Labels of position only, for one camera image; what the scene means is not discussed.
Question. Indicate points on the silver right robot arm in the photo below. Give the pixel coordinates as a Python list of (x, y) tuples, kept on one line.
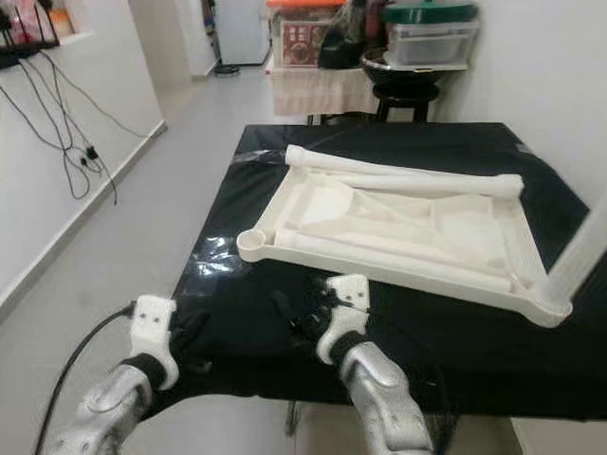
[(384, 398)]

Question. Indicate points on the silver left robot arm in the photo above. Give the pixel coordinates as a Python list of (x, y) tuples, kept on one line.
[(100, 417)]

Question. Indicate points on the black tablecloth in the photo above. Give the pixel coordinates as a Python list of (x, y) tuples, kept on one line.
[(247, 322)]

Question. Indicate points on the white plastic table top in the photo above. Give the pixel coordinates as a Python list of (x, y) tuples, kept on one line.
[(327, 204)]

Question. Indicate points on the grey metal table leg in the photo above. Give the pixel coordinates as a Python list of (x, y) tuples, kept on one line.
[(291, 419)]

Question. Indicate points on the beige cloth covered table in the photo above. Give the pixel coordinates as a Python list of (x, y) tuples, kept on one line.
[(313, 92)]

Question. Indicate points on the black wok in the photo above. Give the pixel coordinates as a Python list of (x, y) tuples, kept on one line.
[(398, 78)]

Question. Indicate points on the black round floor object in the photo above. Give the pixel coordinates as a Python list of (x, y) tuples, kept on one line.
[(226, 69)]

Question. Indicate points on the black plastic bag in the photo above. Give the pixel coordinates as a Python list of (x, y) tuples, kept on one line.
[(341, 47)]

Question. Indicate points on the orange lid storage box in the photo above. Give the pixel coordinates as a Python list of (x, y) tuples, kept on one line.
[(299, 43)]

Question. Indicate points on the white appliance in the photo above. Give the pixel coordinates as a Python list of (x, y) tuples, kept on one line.
[(240, 33)]

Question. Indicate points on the clear plastic container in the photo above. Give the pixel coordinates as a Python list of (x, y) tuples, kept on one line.
[(432, 45)]

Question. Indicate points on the green pot lid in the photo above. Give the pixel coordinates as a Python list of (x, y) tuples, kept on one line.
[(432, 12)]

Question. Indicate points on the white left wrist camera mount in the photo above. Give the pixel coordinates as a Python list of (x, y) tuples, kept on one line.
[(150, 322)]

